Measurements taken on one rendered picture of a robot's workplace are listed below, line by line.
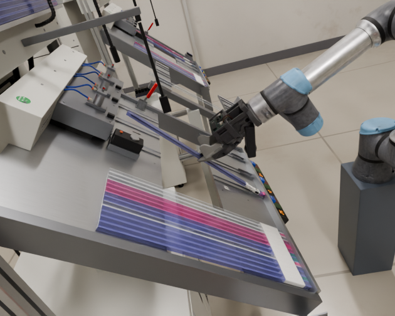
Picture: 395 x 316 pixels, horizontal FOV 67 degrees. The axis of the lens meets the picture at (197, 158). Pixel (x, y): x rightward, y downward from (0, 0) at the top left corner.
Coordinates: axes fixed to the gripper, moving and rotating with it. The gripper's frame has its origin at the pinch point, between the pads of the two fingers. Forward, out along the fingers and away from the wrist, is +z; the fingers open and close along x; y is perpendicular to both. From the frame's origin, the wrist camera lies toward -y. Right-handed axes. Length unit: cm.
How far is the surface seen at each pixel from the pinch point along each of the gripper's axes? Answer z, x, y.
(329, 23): -121, -327, -185
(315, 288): -10.4, 37.7, -20.9
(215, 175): 1.3, 1.0, -8.0
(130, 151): 8.1, 7.5, 20.2
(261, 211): -4.4, 11.6, -20.7
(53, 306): 63, 21, 2
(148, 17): 55, -349, -25
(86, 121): 10.0, 5.2, 32.3
